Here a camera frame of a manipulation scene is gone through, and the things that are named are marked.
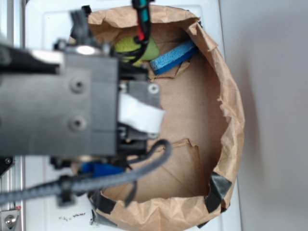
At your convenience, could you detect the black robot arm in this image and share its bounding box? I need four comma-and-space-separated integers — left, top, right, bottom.
0, 3, 165, 167

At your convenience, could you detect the grey braided cable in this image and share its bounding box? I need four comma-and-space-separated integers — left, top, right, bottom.
0, 139, 173, 207

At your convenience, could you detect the green plush toy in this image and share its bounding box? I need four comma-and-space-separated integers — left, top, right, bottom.
115, 36, 160, 66

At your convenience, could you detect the blue sponge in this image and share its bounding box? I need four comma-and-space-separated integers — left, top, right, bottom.
150, 39, 199, 75

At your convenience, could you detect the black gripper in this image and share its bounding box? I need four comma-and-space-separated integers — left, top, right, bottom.
118, 64, 165, 154

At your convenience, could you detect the red green black wire bundle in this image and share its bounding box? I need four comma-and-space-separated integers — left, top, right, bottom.
120, 0, 153, 64

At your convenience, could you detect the brown paper bag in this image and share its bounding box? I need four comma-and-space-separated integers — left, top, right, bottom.
88, 5, 245, 231

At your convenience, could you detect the black mounting bracket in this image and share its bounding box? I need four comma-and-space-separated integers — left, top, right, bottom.
0, 156, 14, 177

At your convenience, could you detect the aluminium frame rail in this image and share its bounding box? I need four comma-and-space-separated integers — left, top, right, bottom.
0, 0, 26, 231

